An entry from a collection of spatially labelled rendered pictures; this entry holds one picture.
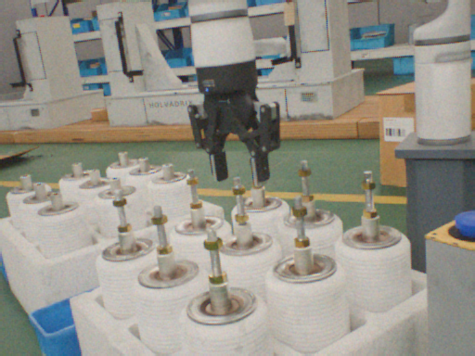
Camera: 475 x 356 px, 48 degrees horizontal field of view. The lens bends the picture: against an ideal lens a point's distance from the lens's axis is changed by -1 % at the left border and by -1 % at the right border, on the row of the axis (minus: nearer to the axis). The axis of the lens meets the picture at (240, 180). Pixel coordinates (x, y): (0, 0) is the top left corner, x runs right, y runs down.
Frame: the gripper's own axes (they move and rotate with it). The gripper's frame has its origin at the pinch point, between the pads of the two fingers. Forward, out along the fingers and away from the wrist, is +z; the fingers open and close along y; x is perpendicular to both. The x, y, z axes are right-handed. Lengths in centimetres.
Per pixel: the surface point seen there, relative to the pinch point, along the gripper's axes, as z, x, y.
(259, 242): 9.9, 0.9, 1.1
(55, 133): 31, 120, -271
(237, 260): 10.4, -4.2, 1.7
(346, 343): 17.1, -4.6, 17.2
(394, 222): 36, 73, -15
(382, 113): 13, 104, -33
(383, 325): 17.2, 0.7, 19.0
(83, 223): 13.2, -0.8, -40.7
